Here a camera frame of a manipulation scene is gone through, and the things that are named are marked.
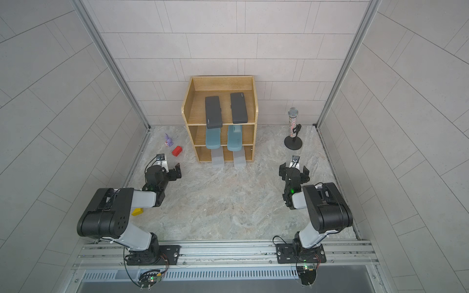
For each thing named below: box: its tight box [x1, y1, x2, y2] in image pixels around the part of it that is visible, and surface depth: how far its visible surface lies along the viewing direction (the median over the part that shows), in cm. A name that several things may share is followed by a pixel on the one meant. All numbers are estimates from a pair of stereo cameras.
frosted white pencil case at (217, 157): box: [211, 145, 225, 168], surface depth 98 cm
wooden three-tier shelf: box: [181, 75, 259, 163], surface depth 89 cm
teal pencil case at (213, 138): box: [205, 127, 222, 150], surface depth 90 cm
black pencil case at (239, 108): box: [230, 92, 248, 124], surface depth 82 cm
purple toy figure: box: [164, 133, 175, 148], surface depth 107 cm
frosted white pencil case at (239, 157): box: [233, 145, 247, 167], surface depth 99 cm
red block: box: [171, 145, 183, 157], surface depth 104 cm
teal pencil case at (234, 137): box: [227, 124, 243, 152], surface depth 91 cm
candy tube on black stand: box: [283, 106, 303, 151], surface depth 98 cm
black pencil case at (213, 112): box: [205, 95, 223, 129], surface depth 82 cm
